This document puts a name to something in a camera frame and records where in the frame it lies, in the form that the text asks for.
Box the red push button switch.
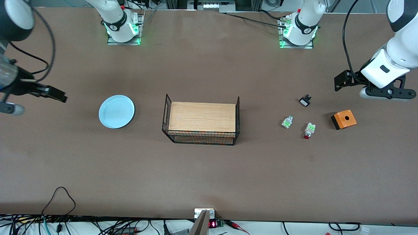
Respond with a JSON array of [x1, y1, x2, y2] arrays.
[[304, 123, 316, 140]]

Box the light blue round plate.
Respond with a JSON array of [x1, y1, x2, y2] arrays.
[[98, 95, 135, 129]]

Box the wooden board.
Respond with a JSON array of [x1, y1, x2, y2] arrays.
[[169, 102, 236, 133]]

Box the black power adapter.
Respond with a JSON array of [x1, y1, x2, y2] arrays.
[[112, 227, 138, 235]]

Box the red clip leads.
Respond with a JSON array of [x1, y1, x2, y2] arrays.
[[225, 220, 251, 235]]

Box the silver metal clamp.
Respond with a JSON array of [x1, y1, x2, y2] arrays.
[[194, 208, 216, 219]]

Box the orange button enclosure box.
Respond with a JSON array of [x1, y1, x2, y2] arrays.
[[331, 110, 357, 130]]

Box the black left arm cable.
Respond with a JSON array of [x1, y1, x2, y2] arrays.
[[342, 0, 363, 83]]

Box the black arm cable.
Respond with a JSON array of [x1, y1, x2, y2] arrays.
[[342, 0, 363, 83], [2, 5, 56, 82]]

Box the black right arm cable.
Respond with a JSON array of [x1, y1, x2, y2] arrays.
[[2, 5, 56, 82]]

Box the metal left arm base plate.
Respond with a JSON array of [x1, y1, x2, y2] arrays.
[[279, 16, 314, 49]]

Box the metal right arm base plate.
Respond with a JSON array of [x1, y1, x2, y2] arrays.
[[107, 14, 144, 46]]

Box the black looped cable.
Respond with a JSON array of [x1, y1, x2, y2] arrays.
[[41, 186, 76, 218]]

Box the black tabletop cable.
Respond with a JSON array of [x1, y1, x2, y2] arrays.
[[223, 10, 288, 29]]

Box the black curled cable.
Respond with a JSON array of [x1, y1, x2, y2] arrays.
[[328, 222, 362, 232]]

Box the black wire basket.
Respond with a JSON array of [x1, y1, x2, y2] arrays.
[[162, 94, 240, 146]]

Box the aluminium frame with connectors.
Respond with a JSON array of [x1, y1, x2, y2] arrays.
[[187, 0, 236, 13]]

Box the grey camera mount pole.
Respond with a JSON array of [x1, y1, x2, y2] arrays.
[[189, 210, 210, 235]]

